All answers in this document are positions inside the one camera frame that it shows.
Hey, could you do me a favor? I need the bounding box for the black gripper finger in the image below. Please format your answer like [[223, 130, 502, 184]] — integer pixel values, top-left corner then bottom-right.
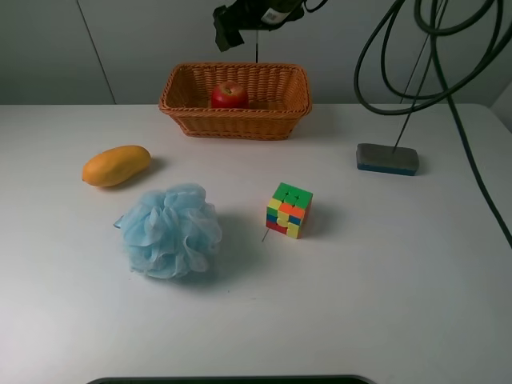
[[213, 6, 244, 51]]

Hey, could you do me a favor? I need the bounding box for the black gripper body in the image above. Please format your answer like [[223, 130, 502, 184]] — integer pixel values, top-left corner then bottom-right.
[[233, 0, 305, 30]]

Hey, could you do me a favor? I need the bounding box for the red apple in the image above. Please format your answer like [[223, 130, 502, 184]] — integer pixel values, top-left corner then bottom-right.
[[210, 82, 249, 109]]

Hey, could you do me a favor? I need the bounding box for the orange wicker basket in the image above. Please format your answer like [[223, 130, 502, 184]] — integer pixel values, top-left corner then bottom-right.
[[159, 62, 313, 141]]

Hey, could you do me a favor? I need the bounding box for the multicoloured puzzle cube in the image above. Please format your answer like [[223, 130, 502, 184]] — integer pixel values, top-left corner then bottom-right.
[[266, 182, 313, 239]]

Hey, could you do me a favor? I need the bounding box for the yellow mango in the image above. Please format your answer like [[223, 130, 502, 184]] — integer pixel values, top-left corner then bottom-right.
[[82, 146, 151, 188]]

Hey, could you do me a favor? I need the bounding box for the grey and blue eraser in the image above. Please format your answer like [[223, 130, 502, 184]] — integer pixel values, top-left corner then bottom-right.
[[356, 143, 419, 176]]

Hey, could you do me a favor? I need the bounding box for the blue mesh bath loofah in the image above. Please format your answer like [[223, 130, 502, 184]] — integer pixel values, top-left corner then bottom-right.
[[114, 183, 222, 280]]

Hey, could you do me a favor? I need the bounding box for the dark green looping cable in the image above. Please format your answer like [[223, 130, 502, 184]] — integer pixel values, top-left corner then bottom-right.
[[354, 0, 512, 238]]

